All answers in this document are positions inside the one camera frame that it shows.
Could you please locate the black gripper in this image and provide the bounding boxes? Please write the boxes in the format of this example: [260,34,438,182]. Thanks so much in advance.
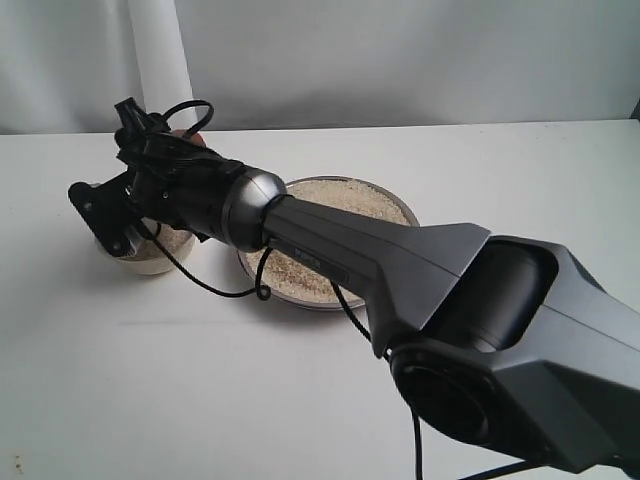
[68,97,245,258]

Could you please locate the round steel plate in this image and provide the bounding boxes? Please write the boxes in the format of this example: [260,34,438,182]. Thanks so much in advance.
[237,174,420,312]

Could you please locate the white backdrop cloth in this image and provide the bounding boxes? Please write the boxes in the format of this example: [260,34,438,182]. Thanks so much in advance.
[1,1,639,134]

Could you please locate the black cable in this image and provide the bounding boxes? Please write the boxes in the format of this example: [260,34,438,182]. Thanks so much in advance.
[127,99,531,480]

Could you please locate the small cream ceramic bowl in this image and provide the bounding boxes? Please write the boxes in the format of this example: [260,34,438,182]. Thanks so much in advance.
[94,232,196,276]

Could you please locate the rice in small bowl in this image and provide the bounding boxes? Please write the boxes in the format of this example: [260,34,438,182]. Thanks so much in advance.
[126,219,192,261]

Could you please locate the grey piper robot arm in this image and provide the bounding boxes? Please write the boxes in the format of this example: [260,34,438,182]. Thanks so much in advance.
[68,99,639,479]

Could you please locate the rice in steel plate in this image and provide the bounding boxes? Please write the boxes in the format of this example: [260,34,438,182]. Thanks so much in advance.
[243,180,412,304]

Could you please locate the brown wooden cup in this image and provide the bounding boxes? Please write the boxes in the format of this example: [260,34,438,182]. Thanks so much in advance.
[171,129,207,148]

